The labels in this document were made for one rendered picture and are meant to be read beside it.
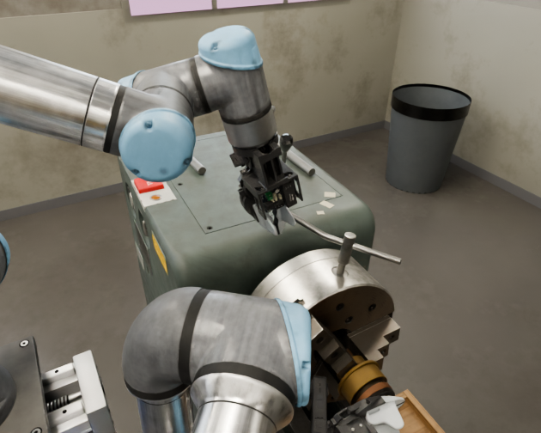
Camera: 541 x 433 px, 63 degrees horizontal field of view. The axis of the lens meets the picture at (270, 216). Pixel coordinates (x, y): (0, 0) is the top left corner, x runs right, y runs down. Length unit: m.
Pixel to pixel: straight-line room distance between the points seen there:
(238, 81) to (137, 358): 0.36
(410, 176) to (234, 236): 2.79
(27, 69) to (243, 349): 0.35
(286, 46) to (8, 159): 2.21
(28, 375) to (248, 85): 0.60
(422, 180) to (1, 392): 3.22
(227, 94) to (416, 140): 2.92
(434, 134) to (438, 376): 1.76
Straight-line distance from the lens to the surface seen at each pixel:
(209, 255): 0.89
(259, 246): 0.92
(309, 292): 0.84
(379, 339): 0.95
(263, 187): 0.67
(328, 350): 0.85
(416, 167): 3.56
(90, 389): 0.89
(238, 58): 0.59
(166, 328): 0.53
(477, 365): 2.49
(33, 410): 0.84
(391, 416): 0.85
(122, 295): 2.72
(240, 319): 0.51
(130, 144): 0.47
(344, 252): 0.84
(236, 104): 0.61
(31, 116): 0.50
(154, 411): 0.66
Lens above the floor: 1.81
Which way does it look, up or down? 34 degrees down
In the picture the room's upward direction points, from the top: 1 degrees clockwise
